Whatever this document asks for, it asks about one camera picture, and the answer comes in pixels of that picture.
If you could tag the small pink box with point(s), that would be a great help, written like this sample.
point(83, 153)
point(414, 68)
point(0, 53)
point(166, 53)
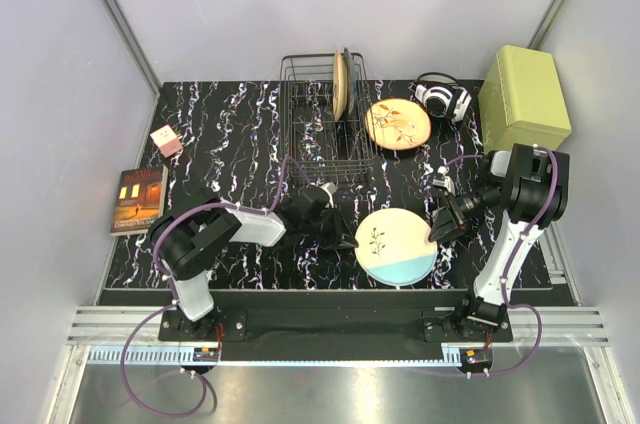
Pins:
point(167, 141)

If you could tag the orange cover book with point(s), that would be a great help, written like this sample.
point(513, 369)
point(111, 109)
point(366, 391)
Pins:
point(140, 200)

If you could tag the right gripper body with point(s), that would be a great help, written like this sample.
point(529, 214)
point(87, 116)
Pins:
point(462, 207)

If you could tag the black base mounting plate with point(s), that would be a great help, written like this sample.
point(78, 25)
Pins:
point(430, 315)

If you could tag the dark wire dish rack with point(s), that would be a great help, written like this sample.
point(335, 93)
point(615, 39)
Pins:
point(326, 150)

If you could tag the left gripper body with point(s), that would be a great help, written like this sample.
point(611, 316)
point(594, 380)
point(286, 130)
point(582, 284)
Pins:
point(331, 221)

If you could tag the teal glazed plate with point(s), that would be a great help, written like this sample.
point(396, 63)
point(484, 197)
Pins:
point(352, 84)

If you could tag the white plate blue band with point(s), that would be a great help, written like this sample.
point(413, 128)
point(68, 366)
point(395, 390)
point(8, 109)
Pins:
point(393, 247)

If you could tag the white black headphones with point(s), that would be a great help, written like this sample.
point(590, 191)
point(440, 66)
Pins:
point(443, 96)

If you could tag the cream bird plate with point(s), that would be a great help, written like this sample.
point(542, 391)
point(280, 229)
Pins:
point(398, 124)
point(340, 92)

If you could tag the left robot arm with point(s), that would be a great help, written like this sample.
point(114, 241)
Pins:
point(186, 241)

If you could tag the green storage box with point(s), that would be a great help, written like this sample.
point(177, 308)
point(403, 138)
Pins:
point(521, 101)

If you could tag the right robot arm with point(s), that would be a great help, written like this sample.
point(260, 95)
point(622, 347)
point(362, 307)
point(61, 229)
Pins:
point(530, 185)

